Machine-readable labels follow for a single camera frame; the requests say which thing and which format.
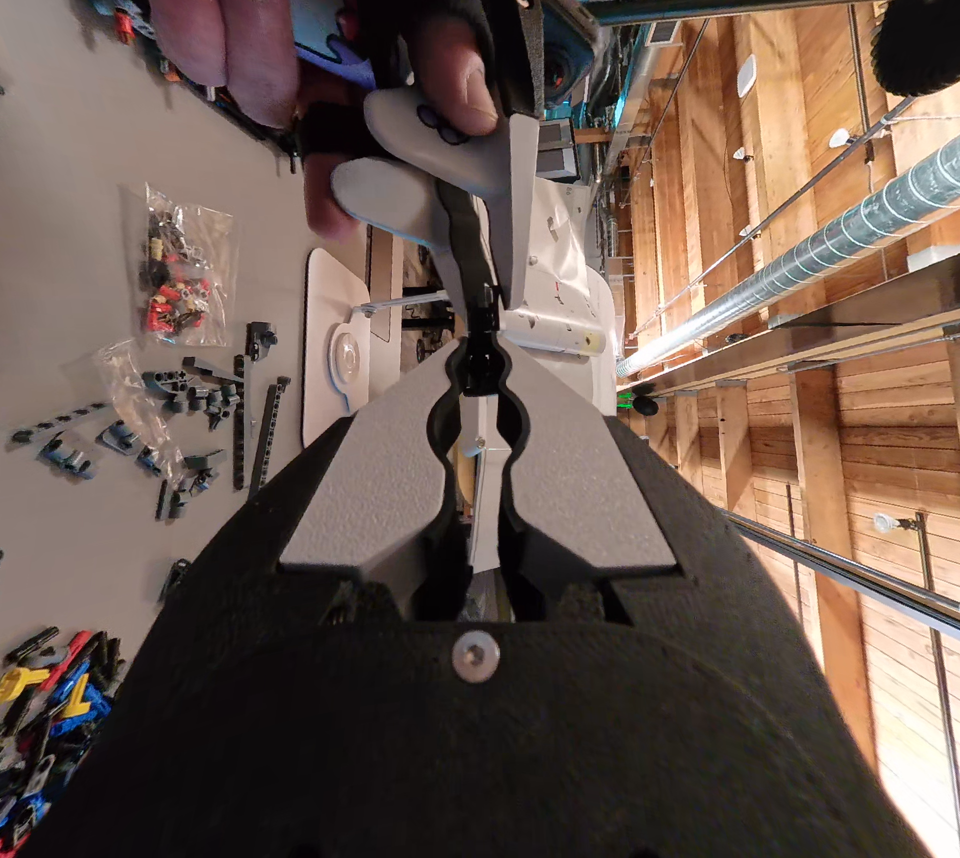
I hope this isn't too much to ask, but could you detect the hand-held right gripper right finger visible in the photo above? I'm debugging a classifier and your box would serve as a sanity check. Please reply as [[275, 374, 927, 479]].
[[491, 339, 682, 622]]

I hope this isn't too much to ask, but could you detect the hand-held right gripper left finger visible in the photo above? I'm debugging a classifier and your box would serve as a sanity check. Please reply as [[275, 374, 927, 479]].
[[277, 339, 474, 622]]

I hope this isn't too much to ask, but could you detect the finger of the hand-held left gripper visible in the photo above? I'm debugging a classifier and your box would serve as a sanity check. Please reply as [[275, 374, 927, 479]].
[[330, 156, 475, 309], [363, 87, 543, 311]]

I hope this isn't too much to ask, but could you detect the black lego connector red pin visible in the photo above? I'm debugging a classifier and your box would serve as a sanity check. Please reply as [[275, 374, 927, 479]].
[[459, 336, 505, 397]]

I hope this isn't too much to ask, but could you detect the lego instruction booklet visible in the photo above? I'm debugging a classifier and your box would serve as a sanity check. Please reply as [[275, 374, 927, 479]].
[[491, 177, 622, 416]]

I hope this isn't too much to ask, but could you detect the group of dark grey lego pieces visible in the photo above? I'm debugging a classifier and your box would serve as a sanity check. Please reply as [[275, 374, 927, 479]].
[[7, 321, 294, 521]]

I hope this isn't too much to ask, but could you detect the clear bag of lego pins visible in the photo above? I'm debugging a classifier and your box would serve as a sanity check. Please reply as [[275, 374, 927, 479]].
[[123, 183, 240, 349]]

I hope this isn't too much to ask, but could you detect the colourful lego chassis assembly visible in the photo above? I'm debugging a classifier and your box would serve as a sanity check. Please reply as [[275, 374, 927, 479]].
[[0, 0, 301, 161]]

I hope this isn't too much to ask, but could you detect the pile of colourful lego pieces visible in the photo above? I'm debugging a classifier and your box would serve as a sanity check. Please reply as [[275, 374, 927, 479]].
[[0, 625, 129, 855]]

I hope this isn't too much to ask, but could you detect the person's left hand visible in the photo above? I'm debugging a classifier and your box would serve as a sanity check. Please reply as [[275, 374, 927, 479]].
[[138, 0, 502, 242]]

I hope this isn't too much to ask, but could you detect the empty clear plastic bag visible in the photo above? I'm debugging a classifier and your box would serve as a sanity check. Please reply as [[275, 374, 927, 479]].
[[63, 340, 185, 491]]

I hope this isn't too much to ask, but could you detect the metal ceiling pipe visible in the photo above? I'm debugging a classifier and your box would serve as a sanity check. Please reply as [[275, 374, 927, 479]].
[[721, 507, 960, 641]]

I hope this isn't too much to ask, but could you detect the silver ventilation duct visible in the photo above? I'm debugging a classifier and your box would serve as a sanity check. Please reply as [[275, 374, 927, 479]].
[[615, 138, 960, 379]]

